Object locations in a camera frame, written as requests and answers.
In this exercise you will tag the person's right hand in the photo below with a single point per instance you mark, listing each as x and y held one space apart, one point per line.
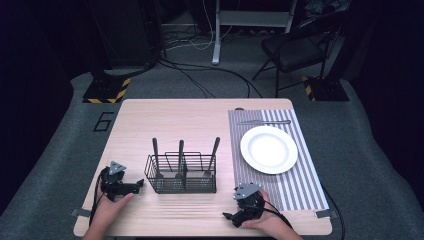
271 218

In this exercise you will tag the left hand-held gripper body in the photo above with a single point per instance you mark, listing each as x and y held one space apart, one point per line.
113 185

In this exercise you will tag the person's left hand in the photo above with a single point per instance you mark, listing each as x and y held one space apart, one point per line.
108 210

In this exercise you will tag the white metal stand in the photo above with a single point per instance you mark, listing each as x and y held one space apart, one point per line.
217 33

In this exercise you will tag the black equipment case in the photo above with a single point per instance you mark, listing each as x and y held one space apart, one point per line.
123 30

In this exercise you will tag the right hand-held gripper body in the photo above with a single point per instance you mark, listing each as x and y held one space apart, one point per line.
248 203

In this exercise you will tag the black yellow striped stand base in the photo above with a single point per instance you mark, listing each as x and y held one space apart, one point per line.
328 89
106 90

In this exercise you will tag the grey tape strip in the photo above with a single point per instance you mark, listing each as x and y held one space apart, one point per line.
80 212
326 214

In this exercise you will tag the small brown round object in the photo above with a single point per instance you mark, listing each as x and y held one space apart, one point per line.
239 108

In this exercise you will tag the silver table knife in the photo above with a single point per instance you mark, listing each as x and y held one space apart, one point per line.
263 122

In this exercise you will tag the grey striped placemat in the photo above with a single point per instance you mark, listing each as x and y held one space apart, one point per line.
300 190

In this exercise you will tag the black folding chair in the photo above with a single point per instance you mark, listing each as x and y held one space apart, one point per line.
293 50

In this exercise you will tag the white round plate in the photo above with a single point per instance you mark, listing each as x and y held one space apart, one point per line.
268 150

